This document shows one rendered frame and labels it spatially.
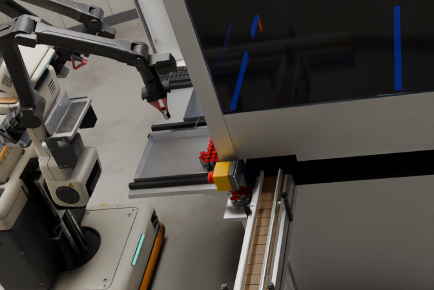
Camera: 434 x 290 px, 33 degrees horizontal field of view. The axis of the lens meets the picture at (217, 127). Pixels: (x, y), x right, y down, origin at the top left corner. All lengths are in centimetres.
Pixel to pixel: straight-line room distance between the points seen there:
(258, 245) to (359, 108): 52
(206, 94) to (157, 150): 61
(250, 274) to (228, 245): 143
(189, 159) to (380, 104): 83
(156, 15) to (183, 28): 124
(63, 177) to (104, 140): 162
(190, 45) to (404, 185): 85
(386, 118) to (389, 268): 70
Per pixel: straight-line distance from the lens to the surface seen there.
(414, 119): 228
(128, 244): 342
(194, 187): 261
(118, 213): 360
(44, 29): 241
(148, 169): 277
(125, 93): 500
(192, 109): 299
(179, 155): 277
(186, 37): 217
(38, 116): 265
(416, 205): 253
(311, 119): 229
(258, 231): 229
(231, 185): 240
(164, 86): 252
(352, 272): 280
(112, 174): 433
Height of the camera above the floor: 253
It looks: 36 degrees down
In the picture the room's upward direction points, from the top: 19 degrees counter-clockwise
